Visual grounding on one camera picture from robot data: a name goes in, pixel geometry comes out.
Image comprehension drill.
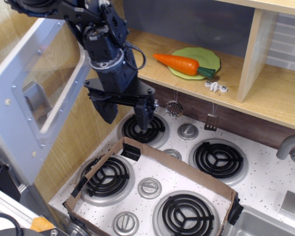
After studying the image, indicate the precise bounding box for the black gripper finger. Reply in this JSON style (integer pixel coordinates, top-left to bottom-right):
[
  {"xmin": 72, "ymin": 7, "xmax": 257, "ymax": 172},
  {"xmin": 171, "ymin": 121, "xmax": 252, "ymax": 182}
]
[
  {"xmin": 134, "ymin": 98, "xmax": 155, "ymax": 131},
  {"xmin": 92, "ymin": 99, "xmax": 118, "ymax": 124}
]

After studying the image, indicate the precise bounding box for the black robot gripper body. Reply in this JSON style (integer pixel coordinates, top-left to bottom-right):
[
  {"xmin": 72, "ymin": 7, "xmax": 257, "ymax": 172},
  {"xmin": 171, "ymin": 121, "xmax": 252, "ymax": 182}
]
[{"xmin": 84, "ymin": 48, "xmax": 157, "ymax": 108}]

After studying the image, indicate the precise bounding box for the silver toy microwave door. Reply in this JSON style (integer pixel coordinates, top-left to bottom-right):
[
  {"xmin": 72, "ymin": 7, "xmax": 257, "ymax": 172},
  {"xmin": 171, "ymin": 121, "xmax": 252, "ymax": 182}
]
[{"xmin": 0, "ymin": 19, "xmax": 90, "ymax": 185}]

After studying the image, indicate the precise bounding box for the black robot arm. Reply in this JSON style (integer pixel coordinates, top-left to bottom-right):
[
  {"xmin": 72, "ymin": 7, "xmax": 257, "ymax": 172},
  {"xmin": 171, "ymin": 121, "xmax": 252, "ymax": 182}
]
[{"xmin": 6, "ymin": 0, "xmax": 156, "ymax": 132}]

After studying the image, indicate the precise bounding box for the back left black burner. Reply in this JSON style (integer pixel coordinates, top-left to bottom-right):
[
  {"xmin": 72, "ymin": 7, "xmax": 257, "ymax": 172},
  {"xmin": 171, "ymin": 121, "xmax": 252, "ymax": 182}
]
[{"xmin": 117, "ymin": 115, "xmax": 170, "ymax": 149}]

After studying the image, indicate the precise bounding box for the black burner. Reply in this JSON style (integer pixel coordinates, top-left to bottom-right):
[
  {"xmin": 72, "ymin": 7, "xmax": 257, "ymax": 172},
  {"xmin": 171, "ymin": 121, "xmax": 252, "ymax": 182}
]
[
  {"xmin": 152, "ymin": 190, "xmax": 220, "ymax": 236},
  {"xmin": 188, "ymin": 139, "xmax": 249, "ymax": 186},
  {"xmin": 117, "ymin": 115, "xmax": 170, "ymax": 149},
  {"xmin": 81, "ymin": 155, "xmax": 135, "ymax": 207}
]

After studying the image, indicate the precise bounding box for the silver hanging skimmer spoon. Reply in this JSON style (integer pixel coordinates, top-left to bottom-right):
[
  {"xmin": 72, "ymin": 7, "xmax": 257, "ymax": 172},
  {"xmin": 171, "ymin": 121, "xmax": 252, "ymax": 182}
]
[{"xmin": 165, "ymin": 90, "xmax": 184, "ymax": 118}]

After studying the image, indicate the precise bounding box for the back silver stove knob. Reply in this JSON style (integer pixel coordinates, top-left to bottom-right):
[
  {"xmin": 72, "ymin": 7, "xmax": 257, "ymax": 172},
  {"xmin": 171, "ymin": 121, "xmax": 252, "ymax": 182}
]
[{"xmin": 177, "ymin": 123, "xmax": 199, "ymax": 140}]

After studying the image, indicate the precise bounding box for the silver stove knob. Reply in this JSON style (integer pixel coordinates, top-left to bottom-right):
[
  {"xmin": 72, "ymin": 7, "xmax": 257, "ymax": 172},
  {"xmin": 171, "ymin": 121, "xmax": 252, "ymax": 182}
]
[
  {"xmin": 113, "ymin": 211, "xmax": 139, "ymax": 236},
  {"xmin": 138, "ymin": 177, "xmax": 162, "ymax": 199},
  {"xmin": 177, "ymin": 123, "xmax": 199, "ymax": 140}
]

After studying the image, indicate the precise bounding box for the middle small silver knob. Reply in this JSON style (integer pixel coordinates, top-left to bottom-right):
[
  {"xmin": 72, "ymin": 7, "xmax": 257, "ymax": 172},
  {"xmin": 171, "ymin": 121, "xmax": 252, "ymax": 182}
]
[{"xmin": 163, "ymin": 148, "xmax": 182, "ymax": 160}]

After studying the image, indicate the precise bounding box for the orange toy carrot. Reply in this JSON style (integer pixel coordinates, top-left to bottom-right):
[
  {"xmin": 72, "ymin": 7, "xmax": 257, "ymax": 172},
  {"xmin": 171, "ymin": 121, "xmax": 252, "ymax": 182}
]
[{"xmin": 153, "ymin": 54, "xmax": 216, "ymax": 79}]

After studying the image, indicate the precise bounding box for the silver hanging slotted spatula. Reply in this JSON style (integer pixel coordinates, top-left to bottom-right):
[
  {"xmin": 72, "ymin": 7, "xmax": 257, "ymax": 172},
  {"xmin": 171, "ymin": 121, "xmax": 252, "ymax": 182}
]
[{"xmin": 204, "ymin": 103, "xmax": 219, "ymax": 131}]

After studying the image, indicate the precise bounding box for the front left black burner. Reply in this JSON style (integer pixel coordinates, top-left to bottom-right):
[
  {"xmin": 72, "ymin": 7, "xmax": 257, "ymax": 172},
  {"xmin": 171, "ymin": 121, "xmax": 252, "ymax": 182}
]
[{"xmin": 81, "ymin": 155, "xmax": 135, "ymax": 207}]

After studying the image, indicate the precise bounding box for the white door latch clip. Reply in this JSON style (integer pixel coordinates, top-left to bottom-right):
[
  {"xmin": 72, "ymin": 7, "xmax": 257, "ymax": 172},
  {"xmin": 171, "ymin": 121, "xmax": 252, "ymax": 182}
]
[{"xmin": 205, "ymin": 81, "xmax": 228, "ymax": 92}]

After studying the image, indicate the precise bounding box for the centre silver stove knob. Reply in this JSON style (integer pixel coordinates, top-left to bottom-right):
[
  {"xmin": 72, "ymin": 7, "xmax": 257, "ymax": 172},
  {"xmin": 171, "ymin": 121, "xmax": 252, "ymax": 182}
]
[{"xmin": 138, "ymin": 177, "xmax": 162, "ymax": 199}]

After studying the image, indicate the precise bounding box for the green toy plate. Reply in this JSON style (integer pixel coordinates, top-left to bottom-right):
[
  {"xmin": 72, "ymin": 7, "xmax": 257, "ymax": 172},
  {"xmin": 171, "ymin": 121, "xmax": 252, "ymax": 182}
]
[{"xmin": 169, "ymin": 47, "xmax": 221, "ymax": 80}]

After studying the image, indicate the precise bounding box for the back right black burner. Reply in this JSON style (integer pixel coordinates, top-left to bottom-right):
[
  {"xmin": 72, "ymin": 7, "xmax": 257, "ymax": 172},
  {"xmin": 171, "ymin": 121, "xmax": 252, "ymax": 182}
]
[{"xmin": 188, "ymin": 139, "xmax": 249, "ymax": 186}]

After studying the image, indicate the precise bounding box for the front right black burner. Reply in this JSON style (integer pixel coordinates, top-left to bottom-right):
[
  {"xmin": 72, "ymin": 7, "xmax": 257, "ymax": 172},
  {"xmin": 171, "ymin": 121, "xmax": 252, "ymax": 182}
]
[{"xmin": 152, "ymin": 190, "xmax": 220, "ymax": 236}]

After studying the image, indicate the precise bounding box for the front silver stove knob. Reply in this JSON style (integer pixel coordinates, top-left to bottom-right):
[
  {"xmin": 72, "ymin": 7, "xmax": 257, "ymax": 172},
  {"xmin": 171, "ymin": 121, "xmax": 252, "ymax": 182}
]
[{"xmin": 113, "ymin": 211, "xmax": 139, "ymax": 236}]

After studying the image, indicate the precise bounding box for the grey toy faucet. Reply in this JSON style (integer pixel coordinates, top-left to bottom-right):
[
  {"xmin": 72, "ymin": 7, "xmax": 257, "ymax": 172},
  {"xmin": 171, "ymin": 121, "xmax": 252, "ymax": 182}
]
[{"xmin": 276, "ymin": 135, "xmax": 295, "ymax": 162}]

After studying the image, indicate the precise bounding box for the silver toy sink basin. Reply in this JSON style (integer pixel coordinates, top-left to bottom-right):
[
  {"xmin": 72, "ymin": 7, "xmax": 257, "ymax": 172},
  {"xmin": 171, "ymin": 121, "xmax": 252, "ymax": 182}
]
[{"xmin": 222, "ymin": 206, "xmax": 295, "ymax": 236}]

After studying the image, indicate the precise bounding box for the brown cardboard barrier frame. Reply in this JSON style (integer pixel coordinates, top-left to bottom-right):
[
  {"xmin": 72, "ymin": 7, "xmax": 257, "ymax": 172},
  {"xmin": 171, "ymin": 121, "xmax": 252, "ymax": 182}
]
[{"xmin": 63, "ymin": 138, "xmax": 240, "ymax": 236}]

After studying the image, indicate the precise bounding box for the black braided cable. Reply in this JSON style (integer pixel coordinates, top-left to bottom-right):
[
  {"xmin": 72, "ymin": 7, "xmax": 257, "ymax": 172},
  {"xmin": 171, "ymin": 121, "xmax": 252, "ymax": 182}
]
[{"xmin": 0, "ymin": 212, "xmax": 23, "ymax": 236}]

